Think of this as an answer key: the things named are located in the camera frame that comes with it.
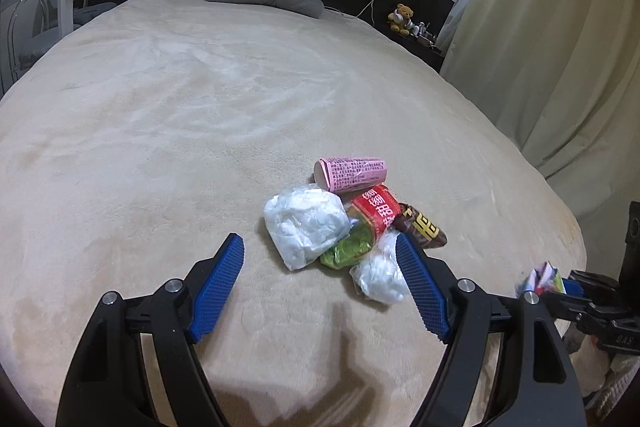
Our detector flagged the small white plastic bag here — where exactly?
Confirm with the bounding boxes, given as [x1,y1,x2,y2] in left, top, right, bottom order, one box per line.
[349,230,409,306]

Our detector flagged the dark brown snack wrapper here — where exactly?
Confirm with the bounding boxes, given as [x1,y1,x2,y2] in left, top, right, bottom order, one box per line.
[393,202,448,249]

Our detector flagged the green snack wrapper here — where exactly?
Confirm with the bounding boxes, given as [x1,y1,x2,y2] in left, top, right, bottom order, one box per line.
[319,223,375,270]

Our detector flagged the red snack wrapper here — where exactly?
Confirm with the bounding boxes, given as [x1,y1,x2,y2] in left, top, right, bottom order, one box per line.
[346,184,401,242]

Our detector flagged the large white plastic bag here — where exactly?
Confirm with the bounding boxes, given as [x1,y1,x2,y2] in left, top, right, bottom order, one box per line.
[264,184,350,271]

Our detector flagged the pink printed carton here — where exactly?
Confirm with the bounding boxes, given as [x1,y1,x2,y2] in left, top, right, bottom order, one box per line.
[314,157,387,194]

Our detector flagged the pink sunflower snack wrapper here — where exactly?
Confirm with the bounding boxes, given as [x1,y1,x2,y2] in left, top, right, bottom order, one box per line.
[515,262,566,297]

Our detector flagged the right hand white glove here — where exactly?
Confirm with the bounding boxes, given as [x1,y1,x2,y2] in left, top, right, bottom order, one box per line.
[563,326,639,419]

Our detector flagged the beige plush bed blanket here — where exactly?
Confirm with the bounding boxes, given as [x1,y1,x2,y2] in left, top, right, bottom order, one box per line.
[1,0,587,426]

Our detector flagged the cream curtain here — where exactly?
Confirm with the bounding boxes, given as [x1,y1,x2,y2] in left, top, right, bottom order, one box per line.
[439,0,640,228]

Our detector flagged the bottles on nightstand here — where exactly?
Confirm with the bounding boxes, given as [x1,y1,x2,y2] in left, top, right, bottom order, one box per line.
[410,22,437,49]

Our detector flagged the brown teddy bear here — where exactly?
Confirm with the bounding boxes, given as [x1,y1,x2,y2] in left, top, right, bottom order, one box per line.
[387,3,414,36]

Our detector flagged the white chair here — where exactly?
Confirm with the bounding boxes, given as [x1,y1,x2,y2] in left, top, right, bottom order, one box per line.
[6,0,61,82]

